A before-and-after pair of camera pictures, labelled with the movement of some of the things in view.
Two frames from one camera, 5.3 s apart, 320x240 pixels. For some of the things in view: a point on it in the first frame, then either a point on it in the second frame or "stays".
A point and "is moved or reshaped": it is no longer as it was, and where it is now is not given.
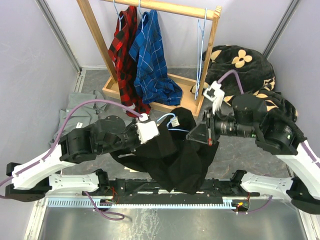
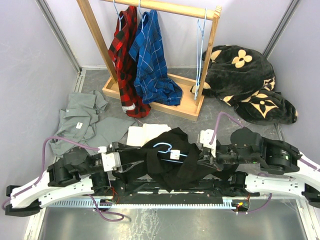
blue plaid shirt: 152,81 stays
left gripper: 135,127 to 117,145
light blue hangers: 200,37 stays
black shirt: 184,165 is moved or reshaped
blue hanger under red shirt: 120,19 stays
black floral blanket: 238,70 stays
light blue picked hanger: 169,121 to 175,154
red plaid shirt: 125,64 stays
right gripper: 204,132 to 206,158
